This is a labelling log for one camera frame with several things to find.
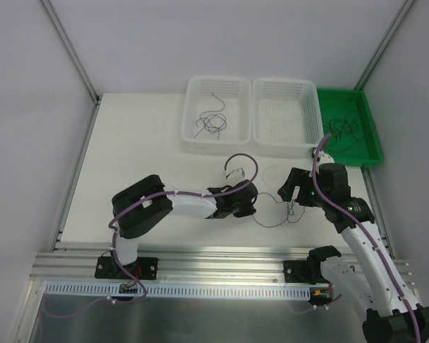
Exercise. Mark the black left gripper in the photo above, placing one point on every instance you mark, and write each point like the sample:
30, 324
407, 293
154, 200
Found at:
244, 199

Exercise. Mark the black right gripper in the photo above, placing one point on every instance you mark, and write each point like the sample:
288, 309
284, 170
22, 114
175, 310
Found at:
299, 189

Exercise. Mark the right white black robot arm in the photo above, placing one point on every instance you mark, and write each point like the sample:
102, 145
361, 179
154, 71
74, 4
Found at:
391, 311

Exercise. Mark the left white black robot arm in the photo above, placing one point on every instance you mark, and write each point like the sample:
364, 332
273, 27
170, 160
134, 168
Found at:
140, 207

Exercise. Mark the green plastic tray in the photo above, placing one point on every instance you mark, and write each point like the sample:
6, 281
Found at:
347, 118

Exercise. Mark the right white perforated basket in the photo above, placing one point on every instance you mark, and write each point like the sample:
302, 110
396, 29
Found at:
286, 117

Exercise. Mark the white perforated basket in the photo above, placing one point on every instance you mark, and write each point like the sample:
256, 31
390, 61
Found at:
216, 117
286, 117

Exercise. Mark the left white perforated basket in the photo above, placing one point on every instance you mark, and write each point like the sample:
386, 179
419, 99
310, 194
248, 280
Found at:
216, 117

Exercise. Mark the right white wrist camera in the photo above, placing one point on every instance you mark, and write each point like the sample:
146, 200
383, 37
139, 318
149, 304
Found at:
320, 159

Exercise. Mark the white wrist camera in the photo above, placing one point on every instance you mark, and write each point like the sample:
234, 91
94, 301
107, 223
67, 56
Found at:
237, 173
320, 159

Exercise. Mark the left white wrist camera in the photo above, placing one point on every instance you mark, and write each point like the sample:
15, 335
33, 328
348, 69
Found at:
237, 173

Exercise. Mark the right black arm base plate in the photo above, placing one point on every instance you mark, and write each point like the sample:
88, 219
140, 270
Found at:
295, 271

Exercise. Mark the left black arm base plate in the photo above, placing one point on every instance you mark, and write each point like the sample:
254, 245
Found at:
144, 268

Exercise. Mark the white slotted cable duct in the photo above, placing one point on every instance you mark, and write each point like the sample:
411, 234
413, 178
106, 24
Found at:
97, 289

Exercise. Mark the aluminium frame post right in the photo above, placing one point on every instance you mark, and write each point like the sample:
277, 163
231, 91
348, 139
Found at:
390, 33

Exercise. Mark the aluminium frame post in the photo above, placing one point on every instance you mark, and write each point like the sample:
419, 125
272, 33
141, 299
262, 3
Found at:
390, 33
64, 39

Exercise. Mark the aluminium table edge rail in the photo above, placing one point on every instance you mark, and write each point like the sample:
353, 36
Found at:
255, 266

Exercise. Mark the aluminium frame post left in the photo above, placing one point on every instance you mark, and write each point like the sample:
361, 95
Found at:
64, 39

